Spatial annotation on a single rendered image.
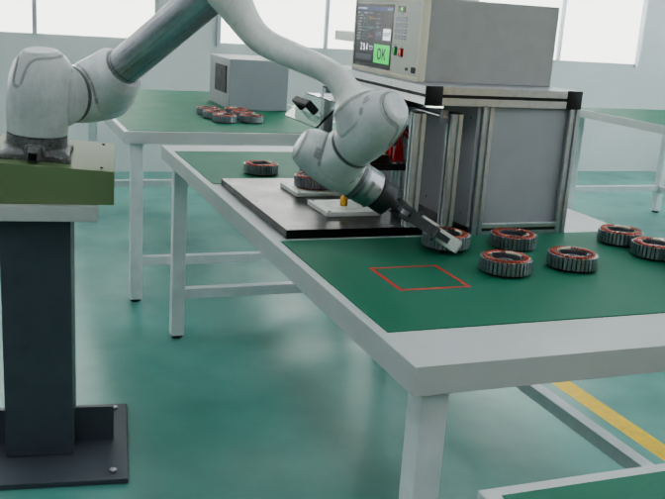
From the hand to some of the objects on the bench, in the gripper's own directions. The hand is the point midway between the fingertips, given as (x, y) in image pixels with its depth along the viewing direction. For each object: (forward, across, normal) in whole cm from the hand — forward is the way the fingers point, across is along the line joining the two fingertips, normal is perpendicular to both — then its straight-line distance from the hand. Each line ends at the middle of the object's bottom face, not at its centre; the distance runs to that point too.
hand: (444, 237), depth 207 cm
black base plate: (-13, -44, -12) cm, 47 cm away
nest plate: (-17, -56, -12) cm, 59 cm away
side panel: (+24, -18, +10) cm, 31 cm away
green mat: (+13, +17, +4) cm, 22 cm away
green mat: (-3, -111, -6) cm, 111 cm away
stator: (+17, -3, +7) cm, 19 cm away
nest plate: (-14, -32, -10) cm, 36 cm away
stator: (-24, -93, -19) cm, 98 cm away
